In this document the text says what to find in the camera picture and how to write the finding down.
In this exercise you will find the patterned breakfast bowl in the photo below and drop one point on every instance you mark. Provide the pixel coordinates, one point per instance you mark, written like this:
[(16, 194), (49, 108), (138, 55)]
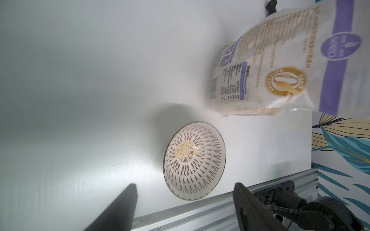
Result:
[(194, 161)]

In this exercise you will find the green handled screwdriver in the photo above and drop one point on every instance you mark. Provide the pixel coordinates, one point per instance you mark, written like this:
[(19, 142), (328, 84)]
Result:
[(271, 7)]

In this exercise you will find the aluminium front rail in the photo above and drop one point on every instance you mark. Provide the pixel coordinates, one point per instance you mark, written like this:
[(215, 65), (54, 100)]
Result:
[(218, 213)]

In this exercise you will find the oats bag white purple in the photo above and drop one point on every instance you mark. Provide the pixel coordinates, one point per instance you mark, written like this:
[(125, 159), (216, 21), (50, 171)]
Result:
[(315, 58)]

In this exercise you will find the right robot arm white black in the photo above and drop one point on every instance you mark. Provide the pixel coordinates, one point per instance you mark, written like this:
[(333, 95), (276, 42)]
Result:
[(322, 214)]

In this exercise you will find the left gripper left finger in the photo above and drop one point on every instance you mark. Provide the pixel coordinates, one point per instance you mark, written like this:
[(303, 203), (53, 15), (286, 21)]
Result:
[(119, 215)]

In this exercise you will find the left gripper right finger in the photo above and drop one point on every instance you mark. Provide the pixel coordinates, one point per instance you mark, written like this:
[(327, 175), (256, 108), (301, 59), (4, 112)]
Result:
[(251, 213)]

